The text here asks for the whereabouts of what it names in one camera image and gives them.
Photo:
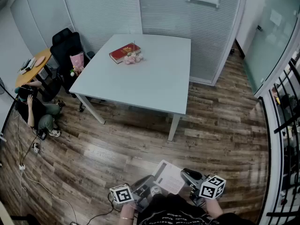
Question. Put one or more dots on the pink plate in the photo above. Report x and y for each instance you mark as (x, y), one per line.
(40, 61)

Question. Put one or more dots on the small black-and-white device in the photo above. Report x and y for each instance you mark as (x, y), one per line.
(36, 147)

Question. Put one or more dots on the black metal railing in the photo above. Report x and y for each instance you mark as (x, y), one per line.
(277, 125)

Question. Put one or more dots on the round wooden table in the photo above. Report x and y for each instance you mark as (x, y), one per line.
(30, 75)

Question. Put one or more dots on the red hardcover book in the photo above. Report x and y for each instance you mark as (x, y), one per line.
(120, 53)

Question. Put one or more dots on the small paper on glass door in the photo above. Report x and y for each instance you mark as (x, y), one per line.
(275, 17)

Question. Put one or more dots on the white calculator with pink keys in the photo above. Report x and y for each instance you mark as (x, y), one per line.
(168, 178)

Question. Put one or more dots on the black office chair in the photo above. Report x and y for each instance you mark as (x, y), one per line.
(65, 48)

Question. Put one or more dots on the small black device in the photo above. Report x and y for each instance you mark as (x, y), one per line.
(42, 135)

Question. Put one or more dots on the white square table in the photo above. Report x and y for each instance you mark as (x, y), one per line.
(140, 83)

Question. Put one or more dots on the white power strip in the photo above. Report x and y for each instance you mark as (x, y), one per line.
(21, 167)

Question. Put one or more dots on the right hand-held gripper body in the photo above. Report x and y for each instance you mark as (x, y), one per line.
(212, 187)

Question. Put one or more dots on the pink flower bunch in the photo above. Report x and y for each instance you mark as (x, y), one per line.
(133, 58)

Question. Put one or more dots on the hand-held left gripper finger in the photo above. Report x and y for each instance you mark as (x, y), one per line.
(144, 183)

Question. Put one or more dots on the person's right forearm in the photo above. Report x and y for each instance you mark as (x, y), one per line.
(214, 206)

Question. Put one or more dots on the person's left forearm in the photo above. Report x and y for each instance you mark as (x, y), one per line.
(127, 211)

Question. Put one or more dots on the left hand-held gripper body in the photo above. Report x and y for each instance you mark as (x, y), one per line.
(122, 194)

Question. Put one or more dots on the white device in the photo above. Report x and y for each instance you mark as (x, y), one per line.
(27, 65)

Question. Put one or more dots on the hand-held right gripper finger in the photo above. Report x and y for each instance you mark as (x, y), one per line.
(188, 180)
(193, 173)

